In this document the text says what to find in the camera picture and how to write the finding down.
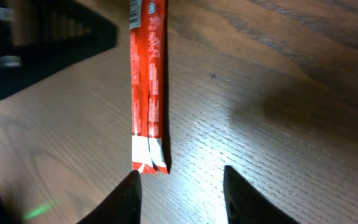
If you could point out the red snack stick packet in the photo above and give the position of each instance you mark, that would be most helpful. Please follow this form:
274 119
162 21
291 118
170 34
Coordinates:
147 33

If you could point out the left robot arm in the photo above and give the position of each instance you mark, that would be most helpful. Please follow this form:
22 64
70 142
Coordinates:
40 38

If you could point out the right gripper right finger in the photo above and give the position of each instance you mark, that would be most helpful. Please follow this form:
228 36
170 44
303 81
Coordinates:
246 205

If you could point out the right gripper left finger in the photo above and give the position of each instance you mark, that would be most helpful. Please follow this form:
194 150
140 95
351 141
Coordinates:
122 205

